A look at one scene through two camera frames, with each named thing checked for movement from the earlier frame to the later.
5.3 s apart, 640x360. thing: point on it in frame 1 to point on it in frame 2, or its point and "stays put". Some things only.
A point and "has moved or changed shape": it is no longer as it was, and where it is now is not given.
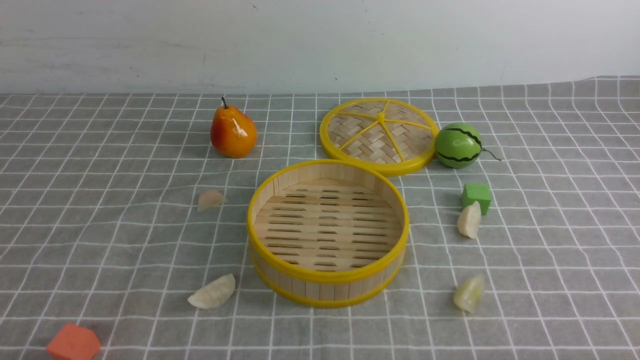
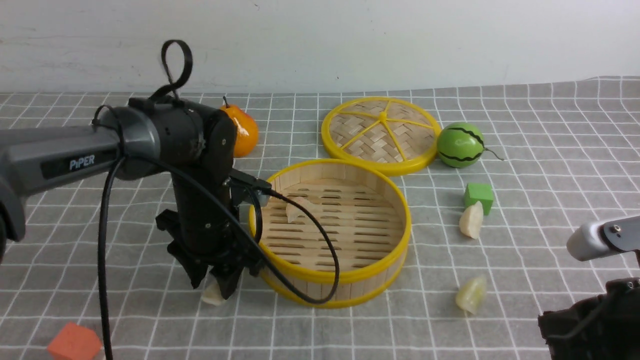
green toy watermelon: (459, 145) stays put
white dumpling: (468, 221) stays put
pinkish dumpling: (210, 198) has moved or changed shape
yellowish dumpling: (467, 292) stays put
